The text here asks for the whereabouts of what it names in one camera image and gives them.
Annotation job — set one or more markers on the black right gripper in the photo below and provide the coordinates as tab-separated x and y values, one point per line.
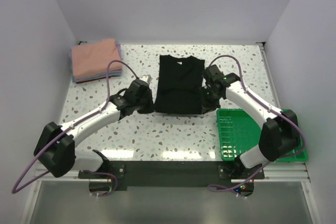
206	106

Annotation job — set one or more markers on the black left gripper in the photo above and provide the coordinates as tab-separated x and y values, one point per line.
150	107

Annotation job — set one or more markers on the black t shirt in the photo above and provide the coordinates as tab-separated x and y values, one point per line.
179	85

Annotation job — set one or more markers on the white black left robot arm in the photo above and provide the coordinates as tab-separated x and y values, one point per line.
56	148

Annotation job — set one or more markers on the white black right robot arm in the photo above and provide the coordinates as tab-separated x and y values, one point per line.
248	101

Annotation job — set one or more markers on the stack of folded shirts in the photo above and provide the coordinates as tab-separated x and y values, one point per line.
114	69

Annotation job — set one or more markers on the green plastic tray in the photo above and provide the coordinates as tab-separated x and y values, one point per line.
236	134

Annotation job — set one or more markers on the pink folded t shirt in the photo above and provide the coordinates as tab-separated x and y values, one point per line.
92	59

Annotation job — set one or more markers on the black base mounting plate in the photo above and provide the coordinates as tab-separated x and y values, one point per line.
120	175

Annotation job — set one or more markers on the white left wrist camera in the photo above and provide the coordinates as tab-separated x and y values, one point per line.
147	78

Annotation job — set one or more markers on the aluminium frame rail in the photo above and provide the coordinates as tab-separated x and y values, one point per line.
283	172

